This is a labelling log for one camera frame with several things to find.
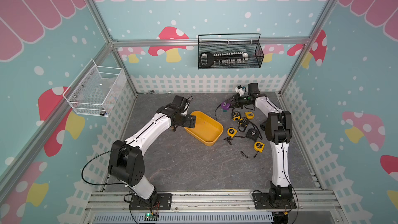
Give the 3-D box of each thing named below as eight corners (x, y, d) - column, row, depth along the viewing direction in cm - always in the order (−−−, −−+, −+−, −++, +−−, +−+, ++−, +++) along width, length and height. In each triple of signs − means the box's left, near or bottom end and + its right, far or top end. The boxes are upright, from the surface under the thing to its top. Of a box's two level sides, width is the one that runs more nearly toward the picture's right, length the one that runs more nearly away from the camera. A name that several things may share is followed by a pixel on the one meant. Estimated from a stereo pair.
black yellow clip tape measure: (239, 131, 101) (239, 129, 99) (237, 119, 107) (237, 117, 105) (250, 131, 101) (251, 129, 99) (247, 119, 107) (248, 117, 105)
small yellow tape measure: (252, 149, 93) (253, 147, 91) (255, 141, 96) (256, 139, 95) (261, 153, 92) (262, 151, 90) (264, 145, 95) (265, 144, 93)
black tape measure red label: (247, 141, 97) (248, 138, 94) (245, 131, 101) (246, 128, 98) (258, 141, 97) (260, 138, 94) (256, 131, 101) (257, 128, 98)
